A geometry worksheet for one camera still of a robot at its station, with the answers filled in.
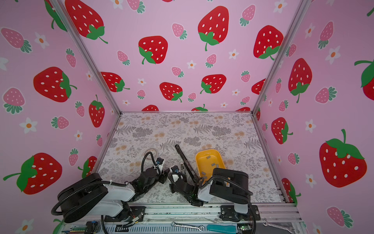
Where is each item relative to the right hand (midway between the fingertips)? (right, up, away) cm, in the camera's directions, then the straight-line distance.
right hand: (168, 177), depth 83 cm
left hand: (-1, +5, +4) cm, 7 cm away
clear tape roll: (-12, +12, +15) cm, 23 cm away
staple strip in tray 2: (+25, +9, +12) cm, 29 cm away
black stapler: (+11, +5, +5) cm, 14 cm away
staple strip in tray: (+28, +5, +9) cm, 29 cm away
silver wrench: (+18, -20, -13) cm, 30 cm away
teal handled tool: (+33, -21, -13) cm, 41 cm away
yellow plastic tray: (+24, +7, +11) cm, 27 cm away
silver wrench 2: (+62, -20, -14) cm, 66 cm away
